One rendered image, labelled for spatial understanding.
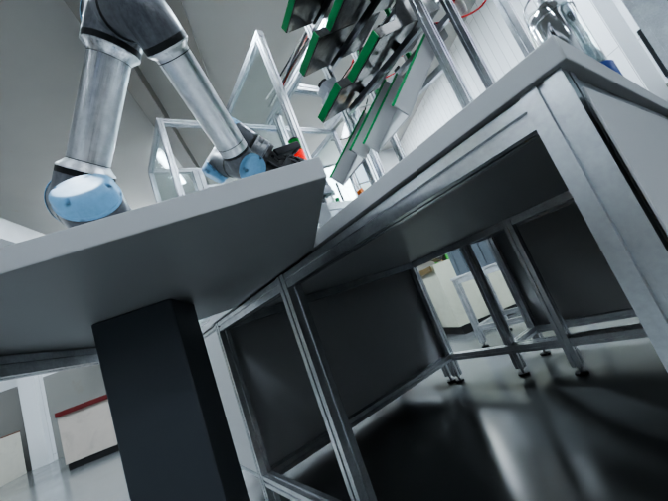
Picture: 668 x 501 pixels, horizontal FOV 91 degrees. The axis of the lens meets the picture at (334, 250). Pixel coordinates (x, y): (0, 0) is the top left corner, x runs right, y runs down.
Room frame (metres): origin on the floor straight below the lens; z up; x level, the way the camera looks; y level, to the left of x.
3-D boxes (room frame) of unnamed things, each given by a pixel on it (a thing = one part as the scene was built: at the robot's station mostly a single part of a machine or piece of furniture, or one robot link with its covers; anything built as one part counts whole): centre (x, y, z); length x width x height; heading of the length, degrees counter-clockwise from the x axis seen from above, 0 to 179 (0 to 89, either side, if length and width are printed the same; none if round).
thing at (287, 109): (1.30, -0.03, 1.46); 0.03 x 0.03 x 1.00; 38
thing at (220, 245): (0.75, 0.40, 0.84); 0.90 x 0.70 x 0.03; 10
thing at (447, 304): (4.80, -1.83, 0.41); 2.16 x 1.80 x 0.81; 100
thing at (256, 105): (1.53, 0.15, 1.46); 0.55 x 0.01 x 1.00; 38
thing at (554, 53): (1.33, -0.38, 0.85); 1.50 x 1.41 x 0.03; 38
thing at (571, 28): (1.08, -1.03, 1.32); 0.14 x 0.14 x 0.38
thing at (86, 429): (5.79, 3.72, 0.39); 2.09 x 1.77 x 0.79; 10
